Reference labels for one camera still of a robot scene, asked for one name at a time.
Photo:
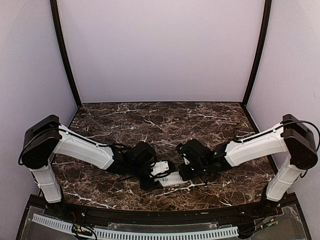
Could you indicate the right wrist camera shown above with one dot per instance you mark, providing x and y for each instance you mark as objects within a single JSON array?
[{"x": 184, "y": 152}]

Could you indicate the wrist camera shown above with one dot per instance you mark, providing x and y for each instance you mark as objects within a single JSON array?
[
  {"x": 184, "y": 152},
  {"x": 162, "y": 168}
]

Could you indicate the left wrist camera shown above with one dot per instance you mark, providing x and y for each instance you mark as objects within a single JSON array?
[{"x": 162, "y": 168}]

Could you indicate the right black frame post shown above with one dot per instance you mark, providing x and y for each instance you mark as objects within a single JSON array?
[{"x": 258, "y": 52}]

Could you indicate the black frame post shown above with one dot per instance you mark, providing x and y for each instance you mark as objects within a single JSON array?
[
  {"x": 258, "y": 52},
  {"x": 63, "y": 52}
]

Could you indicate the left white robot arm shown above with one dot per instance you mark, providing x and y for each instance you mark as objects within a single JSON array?
[{"x": 48, "y": 137}]

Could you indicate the white remote control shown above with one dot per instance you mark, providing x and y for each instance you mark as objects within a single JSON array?
[{"x": 172, "y": 179}]

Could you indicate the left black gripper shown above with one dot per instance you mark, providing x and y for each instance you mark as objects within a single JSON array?
[{"x": 150, "y": 185}]

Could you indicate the left black frame post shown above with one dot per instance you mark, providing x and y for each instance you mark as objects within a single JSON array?
[{"x": 63, "y": 52}]

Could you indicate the black curved front rail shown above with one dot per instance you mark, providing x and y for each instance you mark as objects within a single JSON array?
[{"x": 245, "y": 214}]

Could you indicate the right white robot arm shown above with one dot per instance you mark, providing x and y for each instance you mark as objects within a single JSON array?
[{"x": 291, "y": 136}]

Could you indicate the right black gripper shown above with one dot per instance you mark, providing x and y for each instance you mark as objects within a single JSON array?
[{"x": 186, "y": 175}]

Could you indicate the white slotted cable duct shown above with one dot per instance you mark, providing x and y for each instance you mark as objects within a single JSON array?
[{"x": 121, "y": 231}]

